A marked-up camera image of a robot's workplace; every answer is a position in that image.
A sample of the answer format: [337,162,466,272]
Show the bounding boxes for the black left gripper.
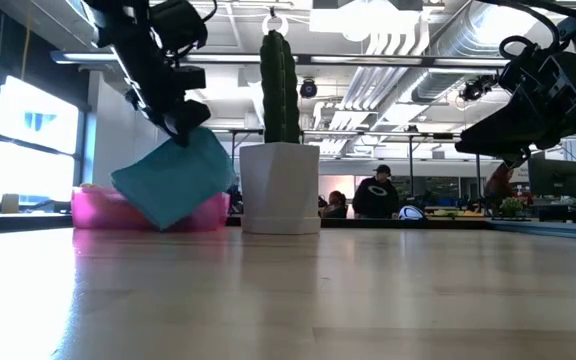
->
[127,64,213,148]

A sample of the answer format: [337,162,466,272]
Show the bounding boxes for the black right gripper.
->
[455,49,576,169]

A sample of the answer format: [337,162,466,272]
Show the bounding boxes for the blue microfiber towel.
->
[110,127,237,232]

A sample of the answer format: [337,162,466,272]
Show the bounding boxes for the pink plastic bin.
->
[71,184,232,232]

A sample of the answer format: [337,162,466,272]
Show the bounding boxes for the person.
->
[482,162,517,201]
[351,163,400,220]
[320,190,349,220]

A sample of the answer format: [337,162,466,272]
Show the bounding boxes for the black computer monitor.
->
[526,157,576,201]

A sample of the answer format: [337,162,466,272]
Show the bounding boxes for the small potted plant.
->
[498,196,525,220]

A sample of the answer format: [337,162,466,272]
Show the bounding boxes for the black ceiling spot lamp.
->
[299,78,318,100]
[460,74,497,102]

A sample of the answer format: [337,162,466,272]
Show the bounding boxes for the white faceted planter pot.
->
[239,141,322,235]

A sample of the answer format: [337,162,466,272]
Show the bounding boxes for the white and black ball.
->
[397,204,427,221]

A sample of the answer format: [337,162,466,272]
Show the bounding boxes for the long ceiling light strip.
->
[50,49,509,69]

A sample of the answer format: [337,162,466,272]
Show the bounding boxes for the beige box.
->
[0,193,20,215]

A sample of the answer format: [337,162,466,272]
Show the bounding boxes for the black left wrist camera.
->
[148,0,209,54]

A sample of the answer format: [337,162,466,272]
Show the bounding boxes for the silver ventilation duct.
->
[410,0,524,104]

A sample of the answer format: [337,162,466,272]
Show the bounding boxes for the white ring hook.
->
[261,7,289,37]

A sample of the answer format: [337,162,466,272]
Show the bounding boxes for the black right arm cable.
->
[477,0,576,61]

